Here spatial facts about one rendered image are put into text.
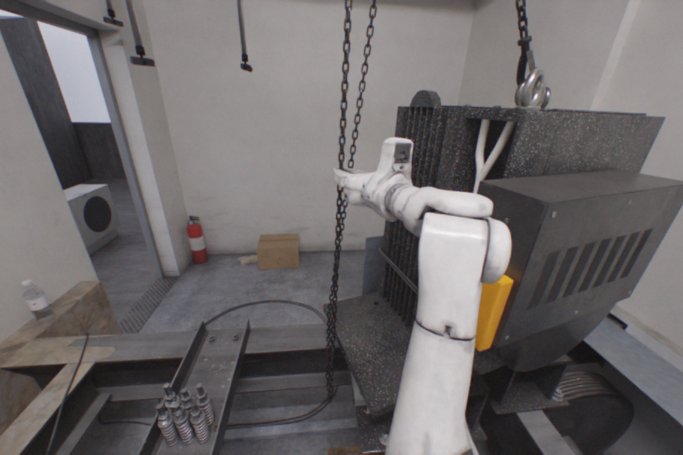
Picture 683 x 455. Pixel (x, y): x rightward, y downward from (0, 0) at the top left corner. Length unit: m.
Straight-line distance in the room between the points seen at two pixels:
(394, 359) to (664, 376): 1.16
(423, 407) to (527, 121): 0.50
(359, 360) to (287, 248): 2.08
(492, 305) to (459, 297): 0.27
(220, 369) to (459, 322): 1.07
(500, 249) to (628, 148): 0.70
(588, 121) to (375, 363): 0.80
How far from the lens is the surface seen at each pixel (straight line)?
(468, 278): 0.29
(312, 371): 1.49
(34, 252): 1.94
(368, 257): 1.30
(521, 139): 0.63
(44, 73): 7.77
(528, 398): 1.33
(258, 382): 1.51
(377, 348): 0.96
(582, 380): 1.59
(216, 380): 1.24
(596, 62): 2.11
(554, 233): 0.55
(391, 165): 0.45
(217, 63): 2.99
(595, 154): 0.85
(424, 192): 0.39
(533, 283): 0.58
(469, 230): 0.29
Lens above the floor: 1.61
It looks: 24 degrees down
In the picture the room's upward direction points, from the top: 2 degrees clockwise
